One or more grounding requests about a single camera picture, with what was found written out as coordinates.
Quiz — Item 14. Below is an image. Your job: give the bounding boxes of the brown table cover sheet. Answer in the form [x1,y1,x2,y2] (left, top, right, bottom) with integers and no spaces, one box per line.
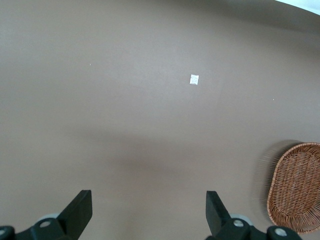
[0,0,320,240]

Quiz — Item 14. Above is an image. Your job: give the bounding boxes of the oval brown wicker basket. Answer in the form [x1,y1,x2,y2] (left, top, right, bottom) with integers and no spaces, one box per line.
[266,141,320,235]

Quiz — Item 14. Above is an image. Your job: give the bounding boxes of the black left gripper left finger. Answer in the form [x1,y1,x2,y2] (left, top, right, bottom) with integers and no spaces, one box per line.
[14,189,94,240]

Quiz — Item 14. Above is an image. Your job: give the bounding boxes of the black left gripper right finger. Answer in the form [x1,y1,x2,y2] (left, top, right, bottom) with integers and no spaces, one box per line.
[205,190,301,240]

